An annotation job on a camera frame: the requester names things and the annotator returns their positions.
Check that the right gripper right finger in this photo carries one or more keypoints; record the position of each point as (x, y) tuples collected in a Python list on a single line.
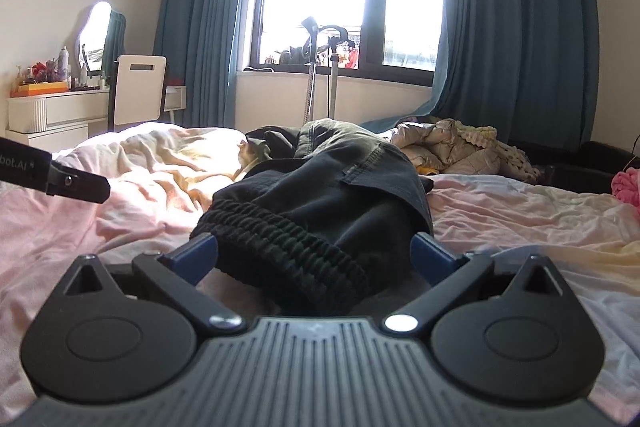
[(452, 279)]

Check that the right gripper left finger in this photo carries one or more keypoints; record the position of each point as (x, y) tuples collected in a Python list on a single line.
[(171, 280)]

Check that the black pants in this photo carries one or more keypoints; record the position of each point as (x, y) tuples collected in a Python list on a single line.
[(324, 219)]

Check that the pink clothes pile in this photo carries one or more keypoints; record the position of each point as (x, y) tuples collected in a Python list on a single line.
[(625, 187)]

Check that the white dresser desk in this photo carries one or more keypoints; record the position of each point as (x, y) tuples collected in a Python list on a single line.
[(54, 122)]

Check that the orange box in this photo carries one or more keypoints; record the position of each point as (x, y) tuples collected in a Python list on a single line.
[(39, 88)]

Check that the white chair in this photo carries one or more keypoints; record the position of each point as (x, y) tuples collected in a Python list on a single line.
[(138, 91)]

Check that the beige puffer jacket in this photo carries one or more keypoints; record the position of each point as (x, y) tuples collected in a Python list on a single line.
[(448, 146)]

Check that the wavy mirror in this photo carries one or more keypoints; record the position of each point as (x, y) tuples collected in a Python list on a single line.
[(101, 39)]

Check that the black sofa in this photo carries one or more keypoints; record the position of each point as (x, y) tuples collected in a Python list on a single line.
[(589, 168)]

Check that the right teal curtain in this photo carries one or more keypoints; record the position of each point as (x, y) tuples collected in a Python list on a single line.
[(529, 68)]

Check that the teal curtain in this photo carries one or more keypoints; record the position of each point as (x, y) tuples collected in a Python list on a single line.
[(529, 68), (201, 41)]

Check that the left teal curtain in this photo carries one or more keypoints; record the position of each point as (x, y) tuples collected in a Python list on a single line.
[(201, 41)]

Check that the metal crutch right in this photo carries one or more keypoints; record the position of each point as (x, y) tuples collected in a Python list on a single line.
[(339, 35)]

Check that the metal crutch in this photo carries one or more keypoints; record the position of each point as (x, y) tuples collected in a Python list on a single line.
[(339, 35), (313, 30)]

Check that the metal crutch left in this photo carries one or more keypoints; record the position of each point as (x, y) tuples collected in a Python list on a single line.
[(313, 30)]

